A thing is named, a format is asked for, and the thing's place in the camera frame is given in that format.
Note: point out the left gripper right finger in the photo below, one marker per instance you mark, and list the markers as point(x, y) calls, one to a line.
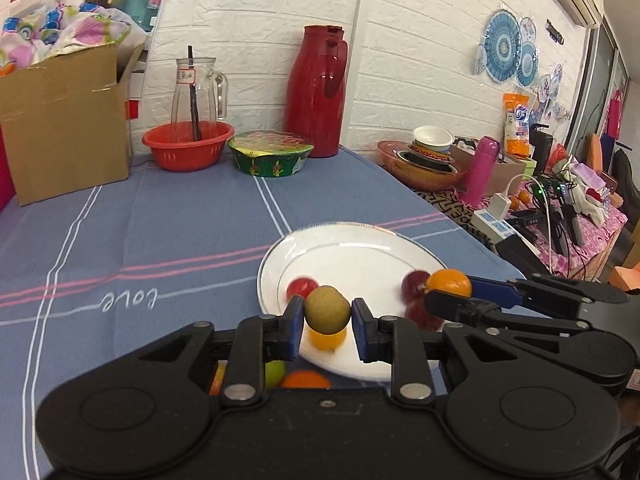
point(398, 342)

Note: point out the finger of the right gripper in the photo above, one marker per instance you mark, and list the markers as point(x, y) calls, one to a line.
point(541, 290)
point(483, 314)

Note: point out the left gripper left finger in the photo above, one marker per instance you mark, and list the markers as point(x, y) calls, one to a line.
point(254, 343)

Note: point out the small orange kumquat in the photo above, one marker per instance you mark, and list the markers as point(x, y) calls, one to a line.
point(450, 280)

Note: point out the orange tangerine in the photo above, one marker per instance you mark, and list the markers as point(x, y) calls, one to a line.
point(305, 379)
point(218, 380)

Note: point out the brown kiwi fruit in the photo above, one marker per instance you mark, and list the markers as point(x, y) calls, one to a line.
point(326, 310)

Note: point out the green lime fruit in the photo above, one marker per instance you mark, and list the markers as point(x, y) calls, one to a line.
point(275, 372)

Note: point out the dark red plum front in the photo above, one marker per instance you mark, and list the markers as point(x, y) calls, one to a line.
point(417, 313)

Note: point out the dark red plum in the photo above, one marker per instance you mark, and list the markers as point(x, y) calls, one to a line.
point(417, 313)
point(414, 285)

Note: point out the dark red plum rear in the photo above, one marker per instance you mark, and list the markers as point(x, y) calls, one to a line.
point(414, 285)

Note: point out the yellow orange fruit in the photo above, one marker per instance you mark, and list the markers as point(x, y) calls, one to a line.
point(327, 342)

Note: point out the small red tomato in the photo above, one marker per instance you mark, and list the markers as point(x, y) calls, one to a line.
point(301, 287)

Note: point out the white power strip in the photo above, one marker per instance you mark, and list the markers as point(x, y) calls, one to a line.
point(494, 229)

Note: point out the white round plate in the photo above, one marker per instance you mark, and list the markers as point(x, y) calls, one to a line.
point(359, 260)

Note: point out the pink water bottle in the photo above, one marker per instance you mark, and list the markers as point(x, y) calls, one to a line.
point(479, 173)

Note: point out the stacked patterned bowls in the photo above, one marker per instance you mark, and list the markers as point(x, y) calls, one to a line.
point(431, 160)

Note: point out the orange snack bag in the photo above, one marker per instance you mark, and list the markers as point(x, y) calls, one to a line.
point(516, 127)

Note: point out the blue striped tablecloth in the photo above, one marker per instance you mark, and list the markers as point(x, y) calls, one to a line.
point(89, 276)

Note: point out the green instant noodle bowl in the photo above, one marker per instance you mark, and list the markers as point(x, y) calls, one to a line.
point(269, 153)

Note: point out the red plastic basket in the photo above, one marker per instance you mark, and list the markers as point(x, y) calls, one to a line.
point(174, 149)

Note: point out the black stirring stick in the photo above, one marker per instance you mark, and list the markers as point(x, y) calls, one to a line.
point(195, 120)

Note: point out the red thermos jug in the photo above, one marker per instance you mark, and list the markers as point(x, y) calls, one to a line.
point(316, 93)

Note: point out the glass pitcher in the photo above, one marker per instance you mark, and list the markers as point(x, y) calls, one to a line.
point(211, 88)

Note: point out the cardboard box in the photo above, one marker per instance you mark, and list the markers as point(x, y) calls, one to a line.
point(65, 123)

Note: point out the pink tote bag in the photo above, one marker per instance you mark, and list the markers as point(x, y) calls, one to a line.
point(7, 190)

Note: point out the floral cloth in box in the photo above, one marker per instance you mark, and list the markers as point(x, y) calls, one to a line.
point(66, 29)

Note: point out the blue decorative wall plate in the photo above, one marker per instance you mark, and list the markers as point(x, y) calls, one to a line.
point(503, 46)

